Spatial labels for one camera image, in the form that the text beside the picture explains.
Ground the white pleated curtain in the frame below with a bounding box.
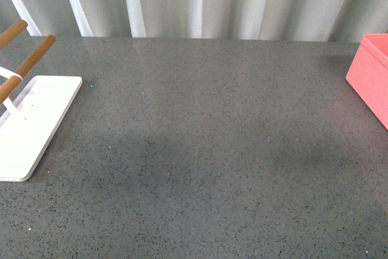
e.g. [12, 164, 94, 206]
[1, 0, 387, 42]

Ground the white towel rack stand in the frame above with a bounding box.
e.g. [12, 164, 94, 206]
[1, 75, 82, 182]

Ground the pink plastic box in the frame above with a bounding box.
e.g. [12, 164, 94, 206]
[346, 33, 387, 127]

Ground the right wooden rack rod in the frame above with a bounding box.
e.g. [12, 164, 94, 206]
[1, 35, 56, 103]

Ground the wooden rack rod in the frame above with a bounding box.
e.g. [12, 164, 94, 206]
[0, 19, 28, 50]
[1, 35, 56, 103]

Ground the left wooden rack rod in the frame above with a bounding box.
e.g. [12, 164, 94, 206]
[0, 19, 28, 50]

